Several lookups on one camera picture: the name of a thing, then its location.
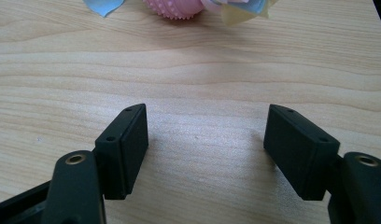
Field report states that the pink spiky ball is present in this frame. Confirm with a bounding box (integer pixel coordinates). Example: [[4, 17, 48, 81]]
[[142, 0, 205, 21]]

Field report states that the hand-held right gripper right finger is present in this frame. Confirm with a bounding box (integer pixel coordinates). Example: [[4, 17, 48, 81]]
[[262, 104, 341, 202]]

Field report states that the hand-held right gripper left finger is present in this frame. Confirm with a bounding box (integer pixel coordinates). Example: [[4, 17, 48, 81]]
[[94, 103, 149, 201]]

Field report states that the light blue cloth piece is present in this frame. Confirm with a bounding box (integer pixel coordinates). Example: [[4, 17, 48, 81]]
[[82, 0, 126, 19]]

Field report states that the pastel multicoloured cloth toy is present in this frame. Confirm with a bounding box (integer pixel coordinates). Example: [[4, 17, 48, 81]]
[[200, 0, 279, 26]]

